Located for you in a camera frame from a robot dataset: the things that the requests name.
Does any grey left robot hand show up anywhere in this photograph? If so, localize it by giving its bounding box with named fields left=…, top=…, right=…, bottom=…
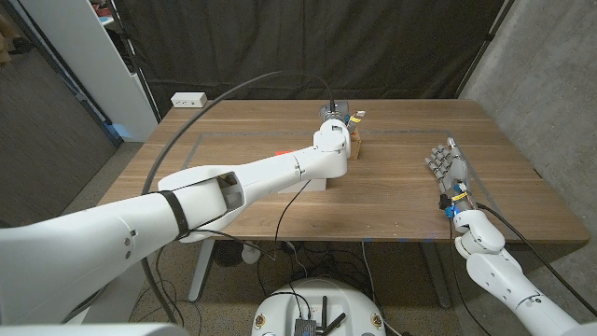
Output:
left=318, top=100, right=368, bottom=141

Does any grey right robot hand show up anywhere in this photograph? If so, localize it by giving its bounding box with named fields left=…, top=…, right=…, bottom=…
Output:
left=423, top=136, right=479, bottom=220

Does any wooden box with slots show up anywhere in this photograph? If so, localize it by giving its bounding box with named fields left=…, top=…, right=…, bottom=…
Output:
left=347, top=130, right=363, bottom=161

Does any red and white box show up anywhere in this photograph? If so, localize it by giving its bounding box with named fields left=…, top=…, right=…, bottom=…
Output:
left=274, top=149, right=328, bottom=195

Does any white power outlet box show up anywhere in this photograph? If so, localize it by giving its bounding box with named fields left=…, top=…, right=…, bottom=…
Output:
left=170, top=91, right=209, bottom=109

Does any grey electronics box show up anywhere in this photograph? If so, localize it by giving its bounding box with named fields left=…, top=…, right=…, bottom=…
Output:
left=293, top=318, right=318, bottom=336

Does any black backdrop curtain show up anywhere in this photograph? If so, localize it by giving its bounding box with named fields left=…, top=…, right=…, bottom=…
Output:
left=113, top=0, right=514, bottom=118

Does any dark grey table leg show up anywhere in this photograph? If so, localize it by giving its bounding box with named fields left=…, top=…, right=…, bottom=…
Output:
left=419, top=241, right=452, bottom=310

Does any black backdrop stand pole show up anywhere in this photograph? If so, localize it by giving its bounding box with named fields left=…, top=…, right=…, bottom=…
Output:
left=105, top=0, right=163, bottom=119
left=453, top=0, right=517, bottom=100

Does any small white floor object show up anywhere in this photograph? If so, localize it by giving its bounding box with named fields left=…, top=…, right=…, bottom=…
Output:
left=241, top=240, right=262, bottom=266

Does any black floor fan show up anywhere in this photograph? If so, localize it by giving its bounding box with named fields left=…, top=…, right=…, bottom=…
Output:
left=214, top=240, right=244, bottom=268

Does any white robot torso base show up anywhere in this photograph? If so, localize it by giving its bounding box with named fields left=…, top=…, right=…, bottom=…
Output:
left=251, top=278, right=387, bottom=336

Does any white table leg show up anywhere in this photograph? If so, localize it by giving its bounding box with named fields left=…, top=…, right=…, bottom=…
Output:
left=187, top=239, right=216, bottom=303

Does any white cabinet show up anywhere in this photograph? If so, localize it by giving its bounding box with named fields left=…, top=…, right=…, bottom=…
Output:
left=18, top=0, right=160, bottom=144

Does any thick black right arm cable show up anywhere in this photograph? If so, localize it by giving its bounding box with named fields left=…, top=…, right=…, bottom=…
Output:
left=475, top=202, right=597, bottom=318

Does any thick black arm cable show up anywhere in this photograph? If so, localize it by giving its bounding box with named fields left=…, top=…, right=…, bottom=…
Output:
left=139, top=69, right=337, bottom=324
left=475, top=202, right=597, bottom=318

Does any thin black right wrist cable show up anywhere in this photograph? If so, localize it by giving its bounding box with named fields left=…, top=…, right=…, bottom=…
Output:
left=448, top=217, right=493, bottom=336

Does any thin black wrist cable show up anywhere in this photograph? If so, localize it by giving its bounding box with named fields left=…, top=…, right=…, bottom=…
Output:
left=273, top=179, right=312, bottom=260
left=448, top=217, right=493, bottom=336

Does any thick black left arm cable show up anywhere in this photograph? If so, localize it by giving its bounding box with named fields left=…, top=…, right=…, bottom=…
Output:
left=139, top=69, right=337, bottom=324

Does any thin black left wrist cable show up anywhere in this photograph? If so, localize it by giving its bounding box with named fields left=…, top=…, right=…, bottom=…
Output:
left=273, top=179, right=312, bottom=260

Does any white floor cable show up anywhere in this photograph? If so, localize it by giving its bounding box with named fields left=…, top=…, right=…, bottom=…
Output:
left=361, top=241, right=391, bottom=330

